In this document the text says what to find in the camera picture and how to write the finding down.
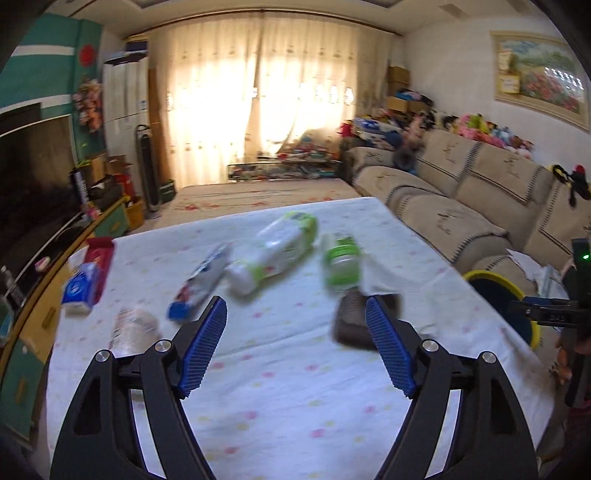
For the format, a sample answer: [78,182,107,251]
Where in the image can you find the large curved television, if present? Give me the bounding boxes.
[0,113,84,282]

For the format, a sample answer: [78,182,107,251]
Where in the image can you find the hanging flower decoration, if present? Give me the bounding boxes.
[73,78,103,132]

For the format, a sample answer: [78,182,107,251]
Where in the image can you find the grey plush toy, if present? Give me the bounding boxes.
[392,143,419,176]

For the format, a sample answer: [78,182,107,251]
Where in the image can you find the person's right hand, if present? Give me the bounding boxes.
[554,336,575,385]

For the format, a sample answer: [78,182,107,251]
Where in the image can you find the cream embroidered curtain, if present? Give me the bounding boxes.
[148,21,395,185]

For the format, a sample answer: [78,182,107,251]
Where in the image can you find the blue red tube packet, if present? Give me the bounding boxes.
[167,242,234,321]

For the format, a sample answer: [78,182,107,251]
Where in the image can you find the green yellow television cabinet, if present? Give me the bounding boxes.
[0,196,132,450]

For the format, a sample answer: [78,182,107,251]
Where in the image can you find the small black television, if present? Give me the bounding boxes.
[0,102,42,134]

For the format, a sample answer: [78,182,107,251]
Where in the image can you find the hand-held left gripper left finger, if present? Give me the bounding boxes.
[50,295,228,480]

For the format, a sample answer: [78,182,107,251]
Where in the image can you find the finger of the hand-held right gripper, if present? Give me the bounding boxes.
[510,296,574,326]

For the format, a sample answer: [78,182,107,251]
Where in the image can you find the blue tissue pack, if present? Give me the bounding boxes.
[61,262,106,317]

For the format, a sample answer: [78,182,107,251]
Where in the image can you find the black bin yellow rim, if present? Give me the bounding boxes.
[463,270,542,352]

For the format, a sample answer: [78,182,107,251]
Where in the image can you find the beige sofa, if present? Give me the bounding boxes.
[344,129,591,333]

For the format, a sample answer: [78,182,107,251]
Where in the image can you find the white pill bottle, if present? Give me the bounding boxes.
[108,307,160,358]

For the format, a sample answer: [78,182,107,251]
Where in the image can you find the dark brown snack wrapper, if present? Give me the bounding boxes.
[333,292,402,352]

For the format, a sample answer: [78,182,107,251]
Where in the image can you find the stacked cardboard boxes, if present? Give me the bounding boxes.
[385,66,411,114]

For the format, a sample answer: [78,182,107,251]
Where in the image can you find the black yellow plush toy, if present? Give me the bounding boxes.
[551,164,591,206]

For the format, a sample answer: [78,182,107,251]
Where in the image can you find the clear plastic bag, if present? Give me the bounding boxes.
[0,302,14,344]

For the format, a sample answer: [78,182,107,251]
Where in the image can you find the brown cardboard boxes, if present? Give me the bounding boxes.
[81,152,134,185]

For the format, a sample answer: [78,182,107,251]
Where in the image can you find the white bottle green end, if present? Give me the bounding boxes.
[226,211,320,296]

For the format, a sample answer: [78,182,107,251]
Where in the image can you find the floral blanket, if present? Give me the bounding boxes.
[141,178,365,234]

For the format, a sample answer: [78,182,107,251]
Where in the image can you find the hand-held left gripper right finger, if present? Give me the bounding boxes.
[365,295,541,480]

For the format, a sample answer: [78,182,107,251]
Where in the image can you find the white paper sheets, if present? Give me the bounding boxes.
[505,249,546,282]

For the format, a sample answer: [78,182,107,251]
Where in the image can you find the black tower fan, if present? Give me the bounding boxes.
[135,124,163,219]

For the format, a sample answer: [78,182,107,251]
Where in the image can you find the framed flower painting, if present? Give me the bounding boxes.
[489,31,591,132]

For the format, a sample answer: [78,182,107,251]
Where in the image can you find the clear plastic bottle green label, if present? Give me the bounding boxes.
[322,231,365,292]

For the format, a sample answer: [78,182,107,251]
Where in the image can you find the red flat box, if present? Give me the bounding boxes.
[85,237,115,278]

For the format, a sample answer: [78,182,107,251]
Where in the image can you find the row of plush toys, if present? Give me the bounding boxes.
[441,113,536,160]

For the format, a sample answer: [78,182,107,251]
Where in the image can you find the white dotted tablecloth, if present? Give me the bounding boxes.
[44,196,557,480]

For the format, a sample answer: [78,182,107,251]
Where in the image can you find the white standing air conditioner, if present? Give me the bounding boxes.
[102,51,151,160]

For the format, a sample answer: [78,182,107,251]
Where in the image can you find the tall black box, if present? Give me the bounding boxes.
[69,168,90,206]

